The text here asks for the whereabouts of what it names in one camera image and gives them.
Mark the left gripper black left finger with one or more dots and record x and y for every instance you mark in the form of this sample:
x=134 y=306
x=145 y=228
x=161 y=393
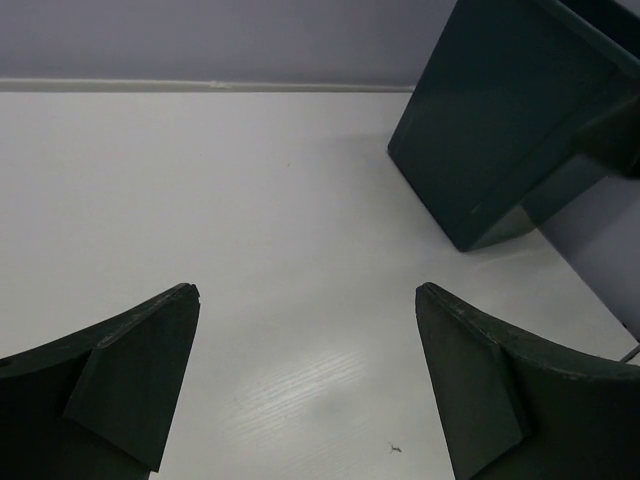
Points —
x=99 y=403

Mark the dark green plastic bin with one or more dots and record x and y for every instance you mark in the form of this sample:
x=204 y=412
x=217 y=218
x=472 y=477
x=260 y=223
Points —
x=522 y=107

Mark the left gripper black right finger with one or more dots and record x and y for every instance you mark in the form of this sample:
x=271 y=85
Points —
x=514 y=405

